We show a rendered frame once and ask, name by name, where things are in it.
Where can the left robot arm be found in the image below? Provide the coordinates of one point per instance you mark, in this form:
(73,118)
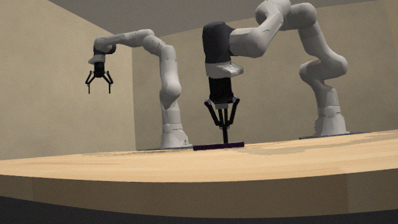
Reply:
(274,16)

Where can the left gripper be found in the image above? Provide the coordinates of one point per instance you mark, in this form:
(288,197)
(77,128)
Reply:
(221,85)

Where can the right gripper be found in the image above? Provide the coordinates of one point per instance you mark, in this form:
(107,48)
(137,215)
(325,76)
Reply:
(99,72)

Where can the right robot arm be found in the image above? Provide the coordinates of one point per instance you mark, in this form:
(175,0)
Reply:
(172,134)

